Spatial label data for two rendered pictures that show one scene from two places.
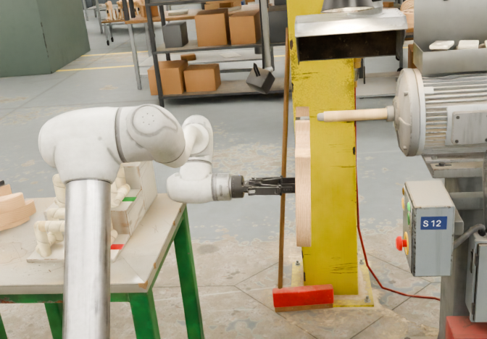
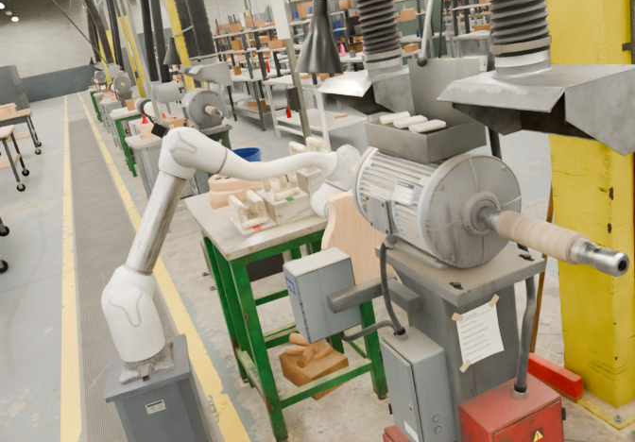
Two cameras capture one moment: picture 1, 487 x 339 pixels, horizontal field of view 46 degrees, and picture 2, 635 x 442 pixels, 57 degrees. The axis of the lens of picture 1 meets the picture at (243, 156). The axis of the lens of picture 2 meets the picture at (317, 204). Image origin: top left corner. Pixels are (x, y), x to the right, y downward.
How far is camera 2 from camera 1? 1.84 m
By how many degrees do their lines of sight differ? 58
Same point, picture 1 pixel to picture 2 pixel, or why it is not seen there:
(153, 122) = (172, 144)
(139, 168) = (308, 178)
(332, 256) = (589, 346)
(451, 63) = (380, 139)
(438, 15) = (424, 82)
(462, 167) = (389, 255)
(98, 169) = (164, 166)
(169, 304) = not seen: hidden behind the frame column
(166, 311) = not seen: hidden behind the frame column
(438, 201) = (300, 268)
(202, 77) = not seen: outside the picture
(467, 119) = (372, 203)
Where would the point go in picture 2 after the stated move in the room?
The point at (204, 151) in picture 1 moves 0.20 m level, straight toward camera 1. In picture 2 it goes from (331, 177) to (287, 194)
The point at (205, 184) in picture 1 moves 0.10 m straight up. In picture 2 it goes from (321, 203) to (317, 178)
